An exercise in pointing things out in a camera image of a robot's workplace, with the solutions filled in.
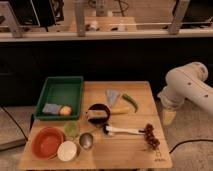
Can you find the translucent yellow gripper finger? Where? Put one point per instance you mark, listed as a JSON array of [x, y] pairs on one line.
[[168, 116]]

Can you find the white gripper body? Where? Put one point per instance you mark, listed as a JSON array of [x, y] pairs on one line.
[[170, 99]]

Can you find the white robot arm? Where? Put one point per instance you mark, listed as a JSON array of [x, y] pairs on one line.
[[185, 82]]

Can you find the small metal cup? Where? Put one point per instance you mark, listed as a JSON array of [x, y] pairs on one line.
[[86, 140]]

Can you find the dark red grapes bunch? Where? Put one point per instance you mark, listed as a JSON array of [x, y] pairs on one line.
[[150, 137]]

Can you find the green chili pepper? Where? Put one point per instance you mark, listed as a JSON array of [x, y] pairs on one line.
[[130, 100]]

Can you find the black bowl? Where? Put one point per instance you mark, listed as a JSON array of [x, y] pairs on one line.
[[99, 108]]

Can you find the bread piece in bowl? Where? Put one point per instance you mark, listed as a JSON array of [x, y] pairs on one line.
[[96, 116]]

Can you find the yellow orange fruit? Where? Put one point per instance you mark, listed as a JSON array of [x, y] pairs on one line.
[[65, 111]]

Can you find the green plastic tray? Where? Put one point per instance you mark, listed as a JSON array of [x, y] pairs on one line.
[[61, 90]]

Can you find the blue sponge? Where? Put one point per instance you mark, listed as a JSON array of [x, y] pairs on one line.
[[51, 109]]

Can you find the orange red bowl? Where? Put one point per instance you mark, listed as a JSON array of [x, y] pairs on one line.
[[46, 143]]

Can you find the white handled brush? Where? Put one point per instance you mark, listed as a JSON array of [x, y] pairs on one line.
[[110, 129]]

